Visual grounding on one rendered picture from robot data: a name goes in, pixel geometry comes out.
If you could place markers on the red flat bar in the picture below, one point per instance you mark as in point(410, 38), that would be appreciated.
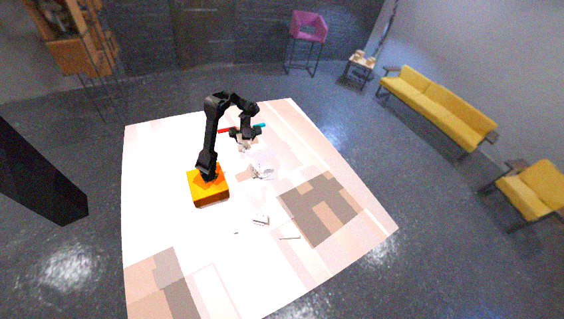
point(224, 129)

